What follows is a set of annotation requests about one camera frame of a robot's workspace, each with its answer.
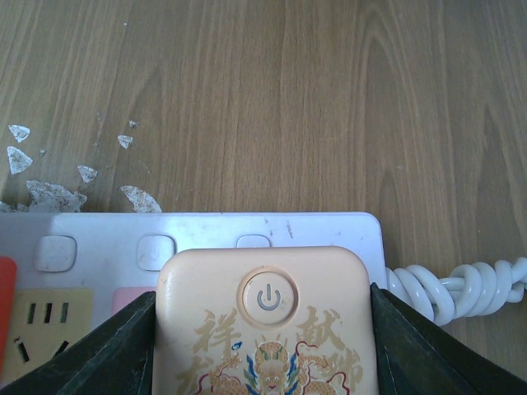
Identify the beige dragon socket cube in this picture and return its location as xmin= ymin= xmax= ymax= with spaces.
xmin=152 ymin=247 xmax=379 ymax=394

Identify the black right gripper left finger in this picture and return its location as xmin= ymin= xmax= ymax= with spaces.
xmin=1 ymin=291 xmax=156 ymax=394

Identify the white coiled power cord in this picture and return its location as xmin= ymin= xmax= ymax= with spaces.
xmin=385 ymin=256 xmax=527 ymax=327

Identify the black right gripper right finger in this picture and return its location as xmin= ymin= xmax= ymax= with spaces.
xmin=371 ymin=284 xmax=526 ymax=394

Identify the white power strip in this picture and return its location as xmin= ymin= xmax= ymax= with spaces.
xmin=1 ymin=212 xmax=387 ymax=383

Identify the red socket cube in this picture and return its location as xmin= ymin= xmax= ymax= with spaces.
xmin=0 ymin=257 xmax=17 ymax=360

